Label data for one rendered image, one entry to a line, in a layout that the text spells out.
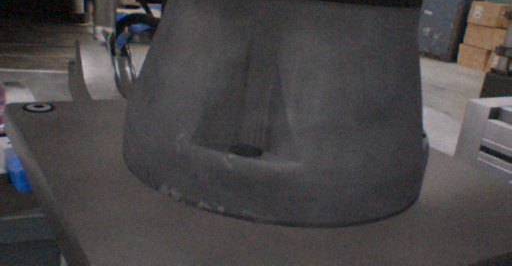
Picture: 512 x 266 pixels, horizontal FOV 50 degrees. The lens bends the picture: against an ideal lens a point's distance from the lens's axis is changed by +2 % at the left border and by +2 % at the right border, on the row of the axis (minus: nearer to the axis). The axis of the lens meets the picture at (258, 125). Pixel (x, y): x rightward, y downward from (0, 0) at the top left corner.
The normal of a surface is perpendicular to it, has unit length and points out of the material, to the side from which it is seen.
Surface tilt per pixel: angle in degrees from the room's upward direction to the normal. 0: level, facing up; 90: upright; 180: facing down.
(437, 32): 90
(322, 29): 81
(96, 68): 28
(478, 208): 0
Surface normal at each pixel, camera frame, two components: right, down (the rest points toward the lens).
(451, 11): -0.79, 0.10
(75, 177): 0.12, -0.94
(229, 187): -0.23, 0.28
